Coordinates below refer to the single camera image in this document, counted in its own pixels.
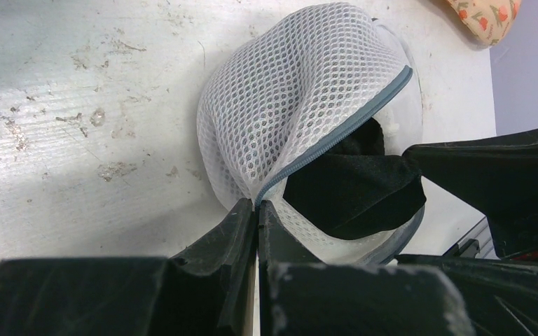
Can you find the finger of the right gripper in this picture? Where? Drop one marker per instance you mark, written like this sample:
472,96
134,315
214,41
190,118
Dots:
497,176
501,296

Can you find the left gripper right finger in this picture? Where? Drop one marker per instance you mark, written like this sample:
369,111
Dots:
300,295

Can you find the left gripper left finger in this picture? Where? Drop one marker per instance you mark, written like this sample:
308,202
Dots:
202,290

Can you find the black bra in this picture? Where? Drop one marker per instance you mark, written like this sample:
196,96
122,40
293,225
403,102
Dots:
354,189

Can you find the peach floral padded bra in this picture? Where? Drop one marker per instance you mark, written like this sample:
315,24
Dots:
488,20

